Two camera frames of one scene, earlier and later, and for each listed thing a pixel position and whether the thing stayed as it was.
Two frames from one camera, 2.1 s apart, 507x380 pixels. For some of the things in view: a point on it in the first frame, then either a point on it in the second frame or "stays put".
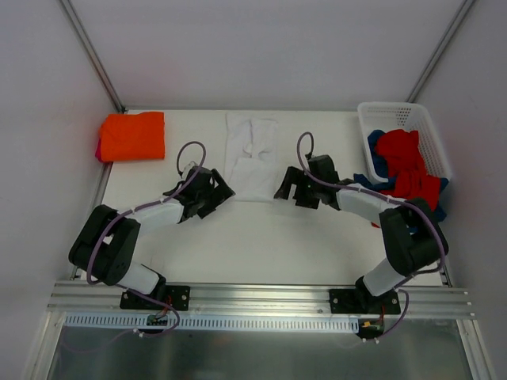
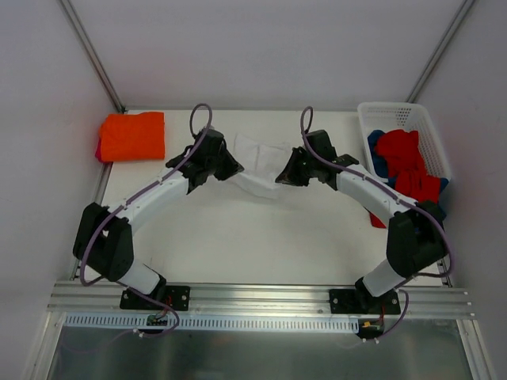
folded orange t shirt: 124,136 stays put
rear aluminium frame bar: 241,108 stays put
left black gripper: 214,194 → 219,165
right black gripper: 299,187 → 299,168
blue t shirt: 383,179 stays put
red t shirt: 406,166 stays put
